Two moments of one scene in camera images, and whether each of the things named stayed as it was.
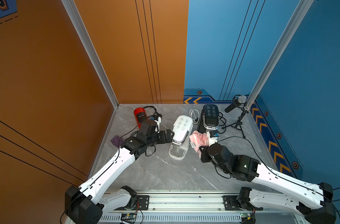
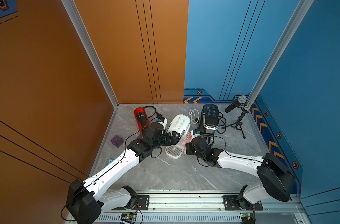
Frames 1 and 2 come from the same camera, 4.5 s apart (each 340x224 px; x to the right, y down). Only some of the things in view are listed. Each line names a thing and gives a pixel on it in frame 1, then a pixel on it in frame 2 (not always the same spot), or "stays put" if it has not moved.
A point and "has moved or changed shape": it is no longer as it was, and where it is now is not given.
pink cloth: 200,140 has moved or changed shape
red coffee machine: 140,115 stays put
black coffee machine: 209,119 stays put
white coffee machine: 181,128 stays put
